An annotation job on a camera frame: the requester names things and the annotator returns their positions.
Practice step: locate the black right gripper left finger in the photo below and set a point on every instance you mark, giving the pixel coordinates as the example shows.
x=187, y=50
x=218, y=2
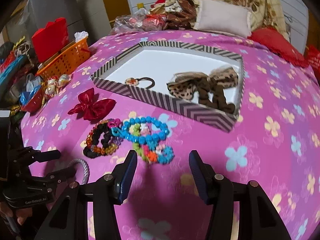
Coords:
x=67, y=218

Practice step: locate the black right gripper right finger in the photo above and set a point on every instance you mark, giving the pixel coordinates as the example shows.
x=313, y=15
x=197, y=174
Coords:
x=258, y=218

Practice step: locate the red satin bow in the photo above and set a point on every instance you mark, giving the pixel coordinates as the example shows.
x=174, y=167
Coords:
x=91, y=108

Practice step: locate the leopard print bow scrunchie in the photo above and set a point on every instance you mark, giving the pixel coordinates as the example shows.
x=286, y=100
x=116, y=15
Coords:
x=210, y=87

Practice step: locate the pink floral bedsheet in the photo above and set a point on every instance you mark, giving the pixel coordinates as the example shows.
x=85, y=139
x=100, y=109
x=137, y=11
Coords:
x=275, y=141

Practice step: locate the wrapped candy ball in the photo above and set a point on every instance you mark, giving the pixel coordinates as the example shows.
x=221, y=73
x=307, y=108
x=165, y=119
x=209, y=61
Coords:
x=51, y=88
x=63, y=80

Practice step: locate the orange plastic basket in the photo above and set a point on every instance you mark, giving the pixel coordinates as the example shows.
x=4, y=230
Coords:
x=67, y=61

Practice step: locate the striped hexagonal white tray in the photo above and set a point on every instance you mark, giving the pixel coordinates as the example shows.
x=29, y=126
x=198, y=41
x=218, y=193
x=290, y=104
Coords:
x=143, y=71

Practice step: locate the red gift box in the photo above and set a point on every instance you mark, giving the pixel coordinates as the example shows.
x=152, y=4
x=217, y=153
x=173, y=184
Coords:
x=49, y=40

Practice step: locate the white tissue in basket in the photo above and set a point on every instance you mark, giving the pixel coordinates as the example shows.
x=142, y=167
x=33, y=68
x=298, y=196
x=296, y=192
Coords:
x=80, y=35

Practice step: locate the red cushion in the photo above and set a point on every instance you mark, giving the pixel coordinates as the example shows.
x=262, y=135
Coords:
x=277, y=44

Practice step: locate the grey refrigerator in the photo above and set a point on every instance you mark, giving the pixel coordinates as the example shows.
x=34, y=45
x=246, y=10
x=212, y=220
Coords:
x=37, y=13

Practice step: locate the clear plastic bag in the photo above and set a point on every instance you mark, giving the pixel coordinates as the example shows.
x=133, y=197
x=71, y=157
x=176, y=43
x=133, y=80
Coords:
x=141, y=20

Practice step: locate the white small pillow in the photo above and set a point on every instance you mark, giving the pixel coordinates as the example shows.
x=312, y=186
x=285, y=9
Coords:
x=222, y=17

